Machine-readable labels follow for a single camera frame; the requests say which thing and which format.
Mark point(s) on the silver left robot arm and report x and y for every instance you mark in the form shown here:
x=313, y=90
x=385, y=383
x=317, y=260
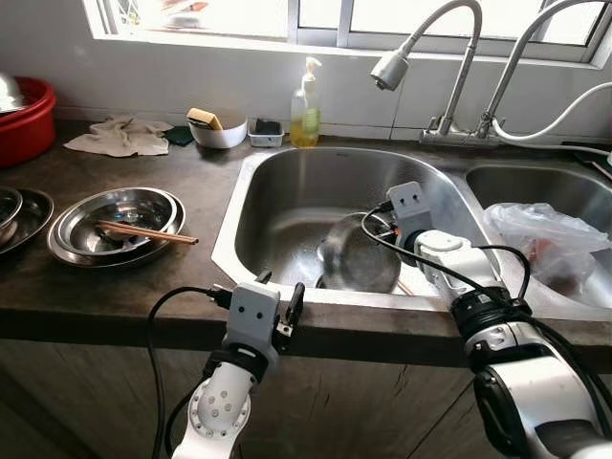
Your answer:
x=215, y=411

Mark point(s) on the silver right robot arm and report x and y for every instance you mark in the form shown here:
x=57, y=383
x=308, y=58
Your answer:
x=535, y=392

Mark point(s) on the wooden chopstick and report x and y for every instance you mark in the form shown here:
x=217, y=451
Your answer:
x=143, y=230
x=405, y=287
x=153, y=236

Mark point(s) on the stainless steel double sink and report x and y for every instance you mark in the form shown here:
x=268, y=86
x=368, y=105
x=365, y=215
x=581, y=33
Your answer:
x=287, y=191

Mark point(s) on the light wood base cabinet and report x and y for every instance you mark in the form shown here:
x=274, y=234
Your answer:
x=363, y=402

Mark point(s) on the yellow dish soap bottle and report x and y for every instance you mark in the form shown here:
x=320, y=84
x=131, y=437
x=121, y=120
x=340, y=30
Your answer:
x=306, y=124

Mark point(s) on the small white soap dish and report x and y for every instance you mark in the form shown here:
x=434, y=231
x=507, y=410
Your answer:
x=266, y=139

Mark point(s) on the small white bowl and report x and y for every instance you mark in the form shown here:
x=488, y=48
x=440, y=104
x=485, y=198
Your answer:
x=225, y=137

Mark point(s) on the clear plastic bag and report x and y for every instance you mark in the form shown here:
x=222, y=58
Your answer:
x=545, y=234

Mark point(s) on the dark green scouring pad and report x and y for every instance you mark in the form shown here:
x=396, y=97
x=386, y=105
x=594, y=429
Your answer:
x=179, y=136

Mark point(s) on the yellow dish sponge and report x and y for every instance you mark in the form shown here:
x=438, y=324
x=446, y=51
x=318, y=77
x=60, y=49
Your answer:
x=204, y=119

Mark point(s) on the white dish cloth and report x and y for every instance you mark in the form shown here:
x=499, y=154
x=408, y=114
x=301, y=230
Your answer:
x=120, y=139

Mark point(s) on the bright window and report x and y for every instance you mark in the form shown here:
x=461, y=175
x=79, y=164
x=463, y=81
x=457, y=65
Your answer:
x=239, y=14

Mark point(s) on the red plastic basin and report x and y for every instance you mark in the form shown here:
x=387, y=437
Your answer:
x=29, y=129

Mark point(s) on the upturned steel bowl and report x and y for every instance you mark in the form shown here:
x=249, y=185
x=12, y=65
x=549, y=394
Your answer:
x=10, y=94

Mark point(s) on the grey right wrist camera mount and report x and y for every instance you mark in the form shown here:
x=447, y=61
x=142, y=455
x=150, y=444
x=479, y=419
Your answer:
x=409, y=206

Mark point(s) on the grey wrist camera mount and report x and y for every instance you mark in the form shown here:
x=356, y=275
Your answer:
x=251, y=316
x=409, y=206

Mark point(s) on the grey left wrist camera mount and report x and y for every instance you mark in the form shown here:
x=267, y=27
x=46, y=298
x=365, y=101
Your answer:
x=251, y=316

